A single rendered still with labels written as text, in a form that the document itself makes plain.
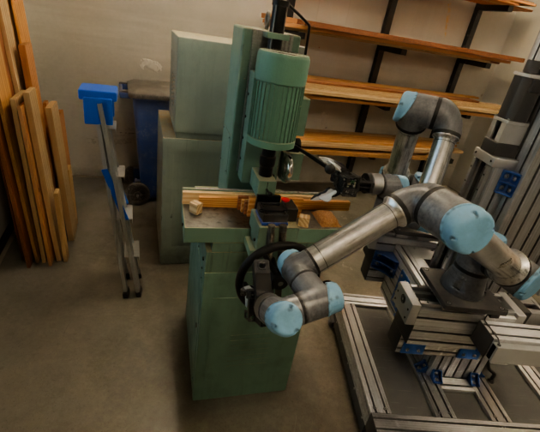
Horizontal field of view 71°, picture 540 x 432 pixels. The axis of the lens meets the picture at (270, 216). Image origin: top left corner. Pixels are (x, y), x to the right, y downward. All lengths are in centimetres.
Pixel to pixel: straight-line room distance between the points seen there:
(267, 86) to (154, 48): 243
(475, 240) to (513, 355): 64
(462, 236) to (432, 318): 59
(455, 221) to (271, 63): 72
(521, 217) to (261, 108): 101
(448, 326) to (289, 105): 95
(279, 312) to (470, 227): 48
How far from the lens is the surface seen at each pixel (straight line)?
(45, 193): 256
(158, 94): 307
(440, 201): 102
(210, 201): 145
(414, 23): 445
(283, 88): 128
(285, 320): 85
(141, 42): 364
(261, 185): 141
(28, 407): 202
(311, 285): 92
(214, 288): 147
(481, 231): 102
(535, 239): 174
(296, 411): 196
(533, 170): 158
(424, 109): 151
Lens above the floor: 156
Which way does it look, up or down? 27 degrees down
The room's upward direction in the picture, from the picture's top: 10 degrees clockwise
